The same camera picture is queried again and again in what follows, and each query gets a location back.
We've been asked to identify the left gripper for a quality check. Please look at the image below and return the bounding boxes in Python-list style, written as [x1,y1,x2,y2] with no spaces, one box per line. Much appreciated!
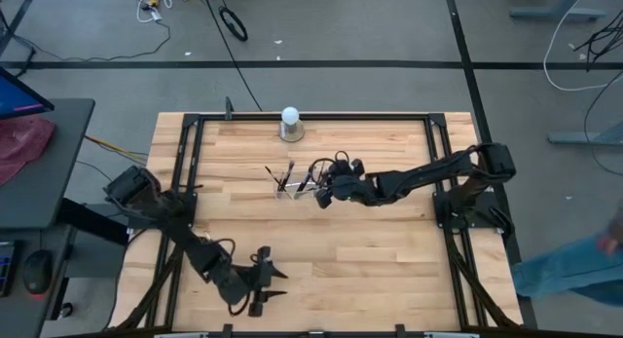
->
[245,244,289,319]

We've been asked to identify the thin black makeup brush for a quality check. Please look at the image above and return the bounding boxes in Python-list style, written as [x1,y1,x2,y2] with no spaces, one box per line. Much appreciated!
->
[264,165,283,191]

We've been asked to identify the clear acrylic organizer box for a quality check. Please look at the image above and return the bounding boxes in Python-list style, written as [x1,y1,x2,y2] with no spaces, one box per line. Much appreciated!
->
[273,179,325,202]

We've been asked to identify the white globe lamp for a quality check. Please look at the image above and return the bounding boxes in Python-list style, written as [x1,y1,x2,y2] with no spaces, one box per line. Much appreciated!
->
[278,106,307,144]

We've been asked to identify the black computer mouse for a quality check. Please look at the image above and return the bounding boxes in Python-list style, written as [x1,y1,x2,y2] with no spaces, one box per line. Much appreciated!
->
[22,248,54,295]

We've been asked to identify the person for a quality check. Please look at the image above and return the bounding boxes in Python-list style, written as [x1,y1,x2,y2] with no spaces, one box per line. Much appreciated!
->
[510,201,623,310]

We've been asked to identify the dark grey desk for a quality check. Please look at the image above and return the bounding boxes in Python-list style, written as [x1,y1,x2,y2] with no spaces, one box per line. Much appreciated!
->
[0,97,96,338]

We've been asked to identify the grey desk foot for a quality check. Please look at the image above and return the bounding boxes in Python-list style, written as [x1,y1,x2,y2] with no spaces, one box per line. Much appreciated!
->
[547,121,623,147]
[508,0,609,25]

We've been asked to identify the black keyboard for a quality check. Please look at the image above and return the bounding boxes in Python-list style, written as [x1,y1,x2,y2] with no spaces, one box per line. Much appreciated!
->
[0,240,17,298]

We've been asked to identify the red cloth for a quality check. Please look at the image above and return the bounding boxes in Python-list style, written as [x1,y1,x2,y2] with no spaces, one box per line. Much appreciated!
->
[0,116,57,187]

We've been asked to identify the computer monitor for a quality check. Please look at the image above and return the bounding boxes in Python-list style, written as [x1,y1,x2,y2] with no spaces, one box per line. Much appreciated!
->
[0,66,55,121]

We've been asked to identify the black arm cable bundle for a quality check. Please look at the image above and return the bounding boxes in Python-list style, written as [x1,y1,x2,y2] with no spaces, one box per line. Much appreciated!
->
[443,230,521,329]
[115,228,189,330]

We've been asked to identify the long black floor cable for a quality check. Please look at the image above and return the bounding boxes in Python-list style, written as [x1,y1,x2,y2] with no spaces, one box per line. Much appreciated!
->
[202,0,264,113]

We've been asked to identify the coiled black cable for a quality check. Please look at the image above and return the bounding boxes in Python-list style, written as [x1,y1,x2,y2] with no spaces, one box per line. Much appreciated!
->
[218,5,250,43]

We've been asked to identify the yellow cables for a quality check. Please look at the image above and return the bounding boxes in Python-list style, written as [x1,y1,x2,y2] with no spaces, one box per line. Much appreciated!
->
[84,134,150,167]

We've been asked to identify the thin black floor cable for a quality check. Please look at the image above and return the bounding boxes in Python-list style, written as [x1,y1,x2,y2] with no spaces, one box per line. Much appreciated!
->
[0,20,172,62]

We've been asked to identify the white floor cable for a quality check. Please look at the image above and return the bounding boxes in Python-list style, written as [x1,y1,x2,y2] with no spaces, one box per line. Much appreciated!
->
[543,0,623,93]

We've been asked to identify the white and yellow cable bundle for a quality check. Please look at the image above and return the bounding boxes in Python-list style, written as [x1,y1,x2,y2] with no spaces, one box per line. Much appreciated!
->
[135,0,191,24]

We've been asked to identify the black cable tangle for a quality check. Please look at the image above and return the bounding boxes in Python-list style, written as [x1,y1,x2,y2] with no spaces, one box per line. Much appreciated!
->
[573,16,623,72]

